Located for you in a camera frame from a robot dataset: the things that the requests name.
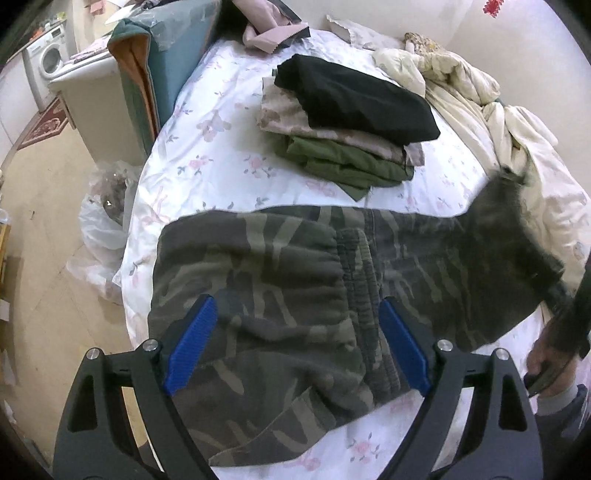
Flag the folded green pants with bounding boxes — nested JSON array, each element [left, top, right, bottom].
[[272, 135, 415, 202]]

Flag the clear plastic bag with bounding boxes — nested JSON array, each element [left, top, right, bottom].
[[66, 161, 145, 306]]

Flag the folded beige camouflage pants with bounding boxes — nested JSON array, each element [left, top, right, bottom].
[[257, 76, 426, 168]]

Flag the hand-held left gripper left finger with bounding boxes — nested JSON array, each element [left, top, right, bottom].
[[52, 294, 219, 480]]

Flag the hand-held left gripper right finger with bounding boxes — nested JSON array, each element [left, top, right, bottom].
[[378, 296, 546, 480]]

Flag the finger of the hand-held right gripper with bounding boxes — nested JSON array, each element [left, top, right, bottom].
[[536, 264, 572, 311]]

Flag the floral pillow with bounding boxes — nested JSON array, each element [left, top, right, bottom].
[[325, 14, 403, 52]]

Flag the person's right forearm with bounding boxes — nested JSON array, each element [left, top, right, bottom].
[[534, 382, 591, 446]]

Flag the white low cabinet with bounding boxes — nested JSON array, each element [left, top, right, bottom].
[[48, 45, 155, 168]]

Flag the person's right hand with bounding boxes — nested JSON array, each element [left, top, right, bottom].
[[526, 320, 579, 391]]

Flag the bed with floral sheet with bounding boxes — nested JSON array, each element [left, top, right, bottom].
[[112, 28, 591, 480]]

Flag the teal cushion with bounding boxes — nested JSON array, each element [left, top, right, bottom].
[[107, 0, 223, 158]]

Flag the cream duvet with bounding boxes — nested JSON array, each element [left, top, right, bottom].
[[373, 32, 591, 296]]

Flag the red patterned rug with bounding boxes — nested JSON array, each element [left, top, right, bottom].
[[17, 96, 70, 151]]

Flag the white washing machine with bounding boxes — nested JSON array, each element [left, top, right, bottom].
[[23, 20, 68, 82]]

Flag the white kitchen cabinet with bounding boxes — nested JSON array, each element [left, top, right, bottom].
[[0, 50, 43, 155]]

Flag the pile of pink clothes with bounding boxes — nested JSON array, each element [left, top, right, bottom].
[[230, 0, 311, 52]]

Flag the folded black pants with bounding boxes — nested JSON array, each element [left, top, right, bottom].
[[274, 54, 441, 144]]

